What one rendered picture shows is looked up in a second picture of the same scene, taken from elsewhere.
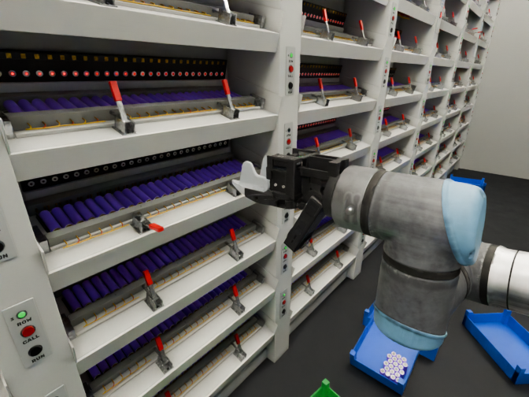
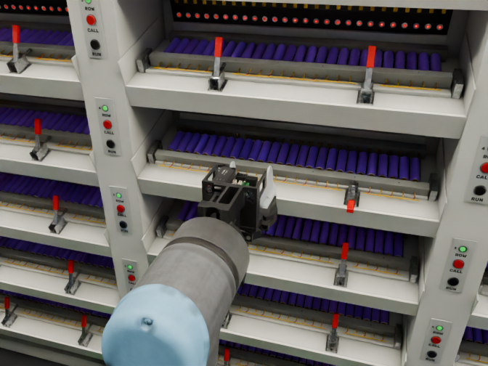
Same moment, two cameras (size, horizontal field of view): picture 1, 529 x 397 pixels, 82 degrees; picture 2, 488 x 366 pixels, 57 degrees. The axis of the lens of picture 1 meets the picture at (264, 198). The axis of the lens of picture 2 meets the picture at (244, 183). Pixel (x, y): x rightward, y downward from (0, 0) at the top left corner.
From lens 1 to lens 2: 0.59 m
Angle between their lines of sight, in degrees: 59
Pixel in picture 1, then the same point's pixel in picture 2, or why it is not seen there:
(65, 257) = (155, 173)
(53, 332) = (135, 220)
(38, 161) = (141, 95)
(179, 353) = (242, 324)
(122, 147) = (204, 102)
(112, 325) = not seen: hidden behind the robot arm
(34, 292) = (127, 185)
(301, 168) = (214, 195)
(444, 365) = not seen: outside the picture
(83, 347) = (158, 247)
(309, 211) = not seen: hidden behind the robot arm
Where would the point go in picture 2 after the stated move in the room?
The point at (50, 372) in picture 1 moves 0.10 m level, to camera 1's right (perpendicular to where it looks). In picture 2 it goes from (131, 246) to (140, 271)
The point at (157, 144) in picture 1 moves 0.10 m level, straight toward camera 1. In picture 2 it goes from (240, 107) to (197, 121)
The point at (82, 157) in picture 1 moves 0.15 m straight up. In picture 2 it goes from (171, 100) to (164, 17)
